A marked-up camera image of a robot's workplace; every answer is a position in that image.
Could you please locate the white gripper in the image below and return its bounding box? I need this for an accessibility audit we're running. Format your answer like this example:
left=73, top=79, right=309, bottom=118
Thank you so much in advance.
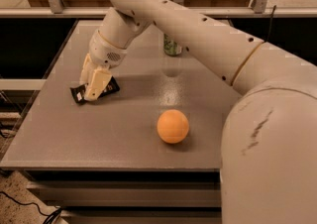
left=79, top=30, right=127, bottom=101

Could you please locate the black rxbar chocolate wrapper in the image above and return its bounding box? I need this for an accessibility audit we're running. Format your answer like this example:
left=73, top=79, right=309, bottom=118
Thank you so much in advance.
left=70, top=77, right=120, bottom=104

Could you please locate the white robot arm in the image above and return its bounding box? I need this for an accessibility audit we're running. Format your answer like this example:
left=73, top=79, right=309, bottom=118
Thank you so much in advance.
left=80, top=0, right=317, bottom=224

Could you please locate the green soda can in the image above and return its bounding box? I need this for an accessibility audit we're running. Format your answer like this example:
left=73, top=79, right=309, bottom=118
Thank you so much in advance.
left=163, top=34, right=182, bottom=56

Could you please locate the orange ball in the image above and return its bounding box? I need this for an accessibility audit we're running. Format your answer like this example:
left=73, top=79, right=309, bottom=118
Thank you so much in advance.
left=157, top=109, right=189, bottom=144

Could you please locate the grey table cabinet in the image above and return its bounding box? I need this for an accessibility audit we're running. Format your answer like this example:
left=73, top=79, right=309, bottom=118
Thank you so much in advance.
left=22, top=168, right=222, bottom=224

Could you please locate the black floor cable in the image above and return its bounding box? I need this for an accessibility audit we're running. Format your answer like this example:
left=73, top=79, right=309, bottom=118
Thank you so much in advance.
left=0, top=190, right=62, bottom=224

